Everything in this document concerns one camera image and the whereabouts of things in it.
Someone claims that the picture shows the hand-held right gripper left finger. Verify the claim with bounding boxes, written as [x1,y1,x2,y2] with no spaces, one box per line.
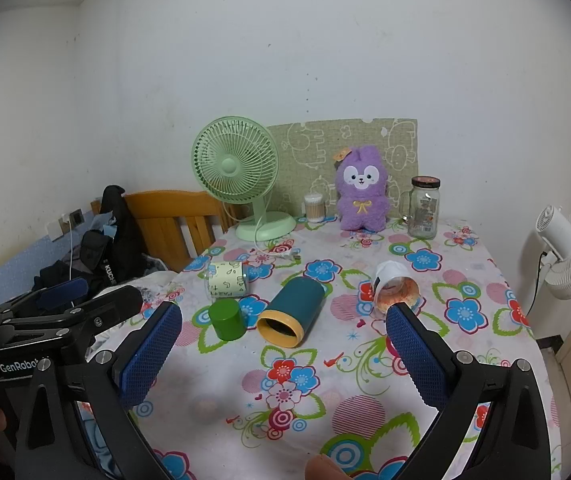
[15,301,184,480]

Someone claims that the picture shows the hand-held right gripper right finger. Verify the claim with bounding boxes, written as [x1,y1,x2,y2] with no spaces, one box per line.
[384,303,552,480]

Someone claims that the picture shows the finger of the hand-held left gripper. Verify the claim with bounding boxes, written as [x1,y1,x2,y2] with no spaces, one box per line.
[2,284,145,361]
[0,277,92,328]

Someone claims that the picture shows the teal cup with yellow rim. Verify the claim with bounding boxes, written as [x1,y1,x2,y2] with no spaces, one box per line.
[256,278,327,349]

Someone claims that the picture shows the small green cup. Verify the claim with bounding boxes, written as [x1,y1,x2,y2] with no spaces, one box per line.
[208,299,245,341]

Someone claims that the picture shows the pale green printed cup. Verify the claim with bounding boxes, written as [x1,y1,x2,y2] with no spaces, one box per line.
[204,261,251,302]

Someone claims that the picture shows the person's right hand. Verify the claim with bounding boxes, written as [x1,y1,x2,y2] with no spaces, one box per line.
[305,455,350,480]

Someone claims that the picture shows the black bag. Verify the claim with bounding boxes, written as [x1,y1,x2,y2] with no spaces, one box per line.
[32,185,150,297]

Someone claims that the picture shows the wooden chair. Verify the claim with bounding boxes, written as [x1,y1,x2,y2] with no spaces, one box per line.
[90,189,242,274]

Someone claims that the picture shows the floral tablecloth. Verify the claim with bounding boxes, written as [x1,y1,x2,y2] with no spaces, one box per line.
[76,215,567,480]

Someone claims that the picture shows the glass jar with lid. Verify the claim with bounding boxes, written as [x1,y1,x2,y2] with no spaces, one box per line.
[399,175,441,240]

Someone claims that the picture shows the purple plush toy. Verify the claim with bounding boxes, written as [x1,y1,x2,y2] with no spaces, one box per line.
[333,144,393,232]

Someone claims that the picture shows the cotton swab container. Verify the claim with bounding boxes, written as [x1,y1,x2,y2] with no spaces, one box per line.
[304,192,327,224]

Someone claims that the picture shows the green desk fan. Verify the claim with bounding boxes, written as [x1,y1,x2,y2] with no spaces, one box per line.
[190,116,297,242]

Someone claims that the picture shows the white standing fan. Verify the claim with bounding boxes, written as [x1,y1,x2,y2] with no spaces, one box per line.
[535,204,571,301]

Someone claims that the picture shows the green printed foam board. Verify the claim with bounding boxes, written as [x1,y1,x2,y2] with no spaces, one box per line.
[265,118,419,222]

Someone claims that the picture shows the white charging cable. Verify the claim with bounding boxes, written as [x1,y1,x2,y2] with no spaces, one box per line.
[63,216,79,283]

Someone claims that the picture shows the green fan cable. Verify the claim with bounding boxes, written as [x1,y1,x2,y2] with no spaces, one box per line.
[220,205,302,264]

